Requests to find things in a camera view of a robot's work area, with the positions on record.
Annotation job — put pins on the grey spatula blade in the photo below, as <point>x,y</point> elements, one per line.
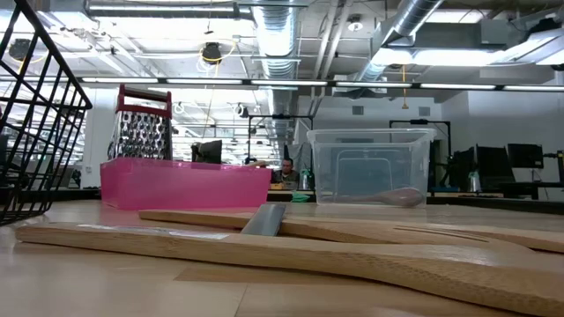
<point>264,220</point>

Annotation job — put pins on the labelled wooden slotted spatula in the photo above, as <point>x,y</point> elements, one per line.
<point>198,218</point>

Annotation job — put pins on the labelled wooden spork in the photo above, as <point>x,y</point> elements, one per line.
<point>308,260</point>

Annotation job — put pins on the light wooden spoon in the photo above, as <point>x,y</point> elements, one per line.
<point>403,197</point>

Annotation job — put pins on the person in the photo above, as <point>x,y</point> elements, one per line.
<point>287,169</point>

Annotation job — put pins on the black background monitor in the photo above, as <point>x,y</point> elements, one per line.
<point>493,165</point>
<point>209,152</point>
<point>526,155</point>

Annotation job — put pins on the overhead light bar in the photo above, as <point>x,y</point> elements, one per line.
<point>286,83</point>

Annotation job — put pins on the clear plastic container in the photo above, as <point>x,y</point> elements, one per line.
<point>370,134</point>

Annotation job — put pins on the pink plastic tray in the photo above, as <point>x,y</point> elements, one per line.
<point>185,185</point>

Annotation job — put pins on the red metal box grater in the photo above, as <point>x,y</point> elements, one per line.
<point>141,136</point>

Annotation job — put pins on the black overhead camera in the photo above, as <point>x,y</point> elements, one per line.
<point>212,52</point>

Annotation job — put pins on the black background rig frame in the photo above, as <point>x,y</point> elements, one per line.
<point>418,121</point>

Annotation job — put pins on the black aluminium table frame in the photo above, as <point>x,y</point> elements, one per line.
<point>506,203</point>

